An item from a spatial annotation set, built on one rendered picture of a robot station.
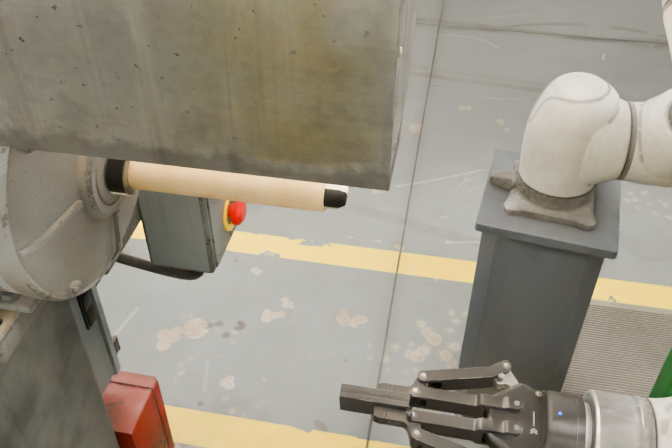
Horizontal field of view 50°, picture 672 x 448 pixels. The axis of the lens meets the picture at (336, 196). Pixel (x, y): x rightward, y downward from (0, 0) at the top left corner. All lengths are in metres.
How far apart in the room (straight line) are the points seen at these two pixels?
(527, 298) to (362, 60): 1.26
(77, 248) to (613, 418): 0.52
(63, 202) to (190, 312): 1.63
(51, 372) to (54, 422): 0.08
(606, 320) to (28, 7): 2.07
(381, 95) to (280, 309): 1.86
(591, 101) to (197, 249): 0.77
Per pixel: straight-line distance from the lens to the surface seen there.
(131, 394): 1.31
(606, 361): 2.22
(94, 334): 1.19
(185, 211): 0.97
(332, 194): 0.62
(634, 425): 0.74
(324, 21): 0.37
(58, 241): 0.66
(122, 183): 0.67
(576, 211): 1.51
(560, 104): 1.39
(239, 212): 1.04
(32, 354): 0.98
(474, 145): 2.93
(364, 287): 2.28
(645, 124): 1.43
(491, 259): 1.55
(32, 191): 0.62
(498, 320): 1.67
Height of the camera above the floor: 1.65
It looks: 39 degrees down
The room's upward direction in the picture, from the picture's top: straight up
